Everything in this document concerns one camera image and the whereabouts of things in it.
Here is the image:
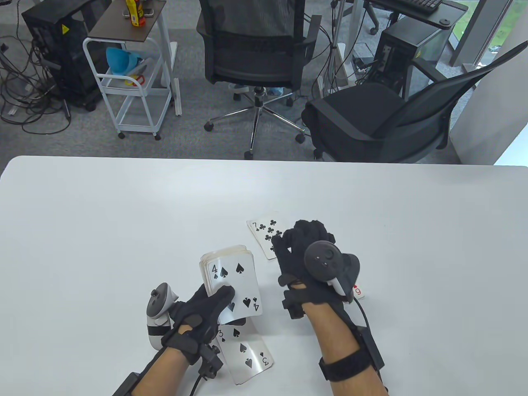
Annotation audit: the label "black keyboard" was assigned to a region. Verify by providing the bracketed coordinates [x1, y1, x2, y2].
[386, 0, 444, 15]

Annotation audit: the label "black computer tower yellow sticker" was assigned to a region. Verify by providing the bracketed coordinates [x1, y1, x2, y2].
[21, 0, 112, 111]

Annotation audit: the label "deck of playing cards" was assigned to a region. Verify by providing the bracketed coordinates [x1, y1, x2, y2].
[200, 245, 263, 324]

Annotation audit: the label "white rolling cart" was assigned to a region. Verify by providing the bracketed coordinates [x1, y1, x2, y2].
[82, 36, 174, 141]

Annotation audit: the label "person's left forearm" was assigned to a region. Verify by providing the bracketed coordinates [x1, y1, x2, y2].
[132, 346, 192, 396]

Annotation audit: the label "person's left hand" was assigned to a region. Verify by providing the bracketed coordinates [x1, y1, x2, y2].
[162, 284, 246, 364]

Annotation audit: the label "tangle of black floor cables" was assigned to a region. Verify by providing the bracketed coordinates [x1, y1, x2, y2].
[0, 25, 74, 134]

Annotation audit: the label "black clubs playing card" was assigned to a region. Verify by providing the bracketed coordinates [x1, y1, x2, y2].
[247, 211, 294, 260]

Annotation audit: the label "grey white handheld controller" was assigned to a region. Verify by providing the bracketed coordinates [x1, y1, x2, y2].
[304, 241, 361, 305]
[146, 283, 180, 349]

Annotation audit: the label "black forearm sensor box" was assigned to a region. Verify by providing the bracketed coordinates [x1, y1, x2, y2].
[356, 326, 385, 370]
[112, 371, 141, 396]

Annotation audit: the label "person's right hand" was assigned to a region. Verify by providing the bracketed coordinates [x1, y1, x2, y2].
[271, 220, 346, 309]

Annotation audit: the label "dark grey desk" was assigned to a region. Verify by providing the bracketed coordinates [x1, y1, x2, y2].
[363, 0, 469, 27]

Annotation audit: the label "black chair with chrome base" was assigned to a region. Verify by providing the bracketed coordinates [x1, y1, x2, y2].
[196, 0, 322, 160]

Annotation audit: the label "black computer tower glass panel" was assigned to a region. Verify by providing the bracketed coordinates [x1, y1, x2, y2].
[373, 19, 454, 99]

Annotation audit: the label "black mesh office chair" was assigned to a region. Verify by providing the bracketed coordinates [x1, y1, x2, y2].
[301, 40, 528, 163]

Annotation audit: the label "blue plastic funnel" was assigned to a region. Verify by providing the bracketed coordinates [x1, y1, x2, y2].
[106, 47, 139, 76]

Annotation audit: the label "white metal stand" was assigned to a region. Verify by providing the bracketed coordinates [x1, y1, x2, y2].
[328, 0, 363, 97]

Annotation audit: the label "person's right forearm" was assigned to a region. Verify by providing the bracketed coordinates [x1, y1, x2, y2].
[303, 301, 388, 396]

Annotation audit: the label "black chair leg with castor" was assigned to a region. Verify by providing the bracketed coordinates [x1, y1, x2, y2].
[365, 6, 403, 35]

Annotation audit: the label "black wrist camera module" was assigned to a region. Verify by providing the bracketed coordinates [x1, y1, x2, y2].
[199, 343, 223, 379]
[282, 285, 308, 320]

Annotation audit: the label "white side table brown top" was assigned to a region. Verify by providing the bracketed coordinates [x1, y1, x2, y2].
[89, 0, 182, 117]

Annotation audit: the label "black elastic armband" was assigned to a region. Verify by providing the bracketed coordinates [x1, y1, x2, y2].
[318, 349, 378, 382]

